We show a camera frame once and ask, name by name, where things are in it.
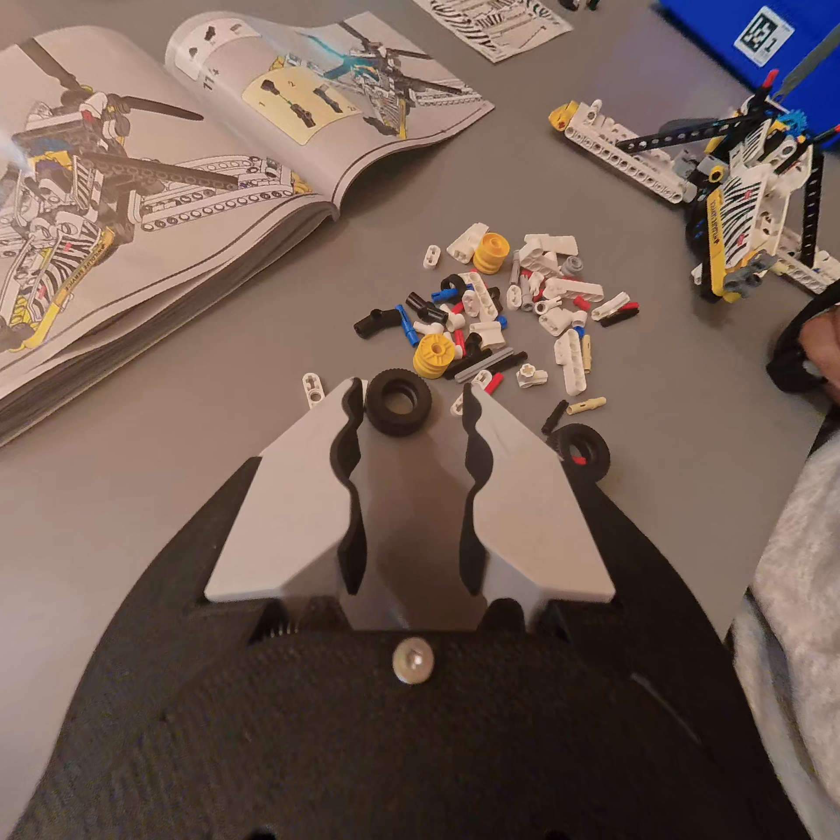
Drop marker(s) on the person's right forearm grey sleeve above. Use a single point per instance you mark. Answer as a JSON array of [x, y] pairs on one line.
[[794, 590]]

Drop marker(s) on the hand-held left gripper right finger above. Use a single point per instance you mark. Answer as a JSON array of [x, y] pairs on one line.
[[538, 525]]

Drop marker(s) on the blue bin with marker tag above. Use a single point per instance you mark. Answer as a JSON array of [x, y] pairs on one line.
[[709, 26]]

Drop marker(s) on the lego instruction booklet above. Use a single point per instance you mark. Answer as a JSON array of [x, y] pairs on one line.
[[197, 197]]

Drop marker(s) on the striped sticker sheet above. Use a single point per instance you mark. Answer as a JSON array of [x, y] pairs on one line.
[[499, 26]]

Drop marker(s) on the black rubber lego tire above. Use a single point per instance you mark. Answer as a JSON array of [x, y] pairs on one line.
[[420, 420], [597, 446]]

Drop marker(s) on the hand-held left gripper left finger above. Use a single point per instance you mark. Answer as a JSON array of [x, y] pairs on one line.
[[282, 525]]

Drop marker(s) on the pile of small lego pieces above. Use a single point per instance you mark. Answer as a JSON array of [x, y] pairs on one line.
[[479, 308]]

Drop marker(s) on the yellow lego wheel hub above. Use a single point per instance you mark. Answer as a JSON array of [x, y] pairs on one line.
[[489, 253], [426, 367]]

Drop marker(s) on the lego helicopter model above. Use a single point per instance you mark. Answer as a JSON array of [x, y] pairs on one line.
[[741, 203]]

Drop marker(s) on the person's right hand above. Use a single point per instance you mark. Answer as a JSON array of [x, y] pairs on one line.
[[828, 354]]

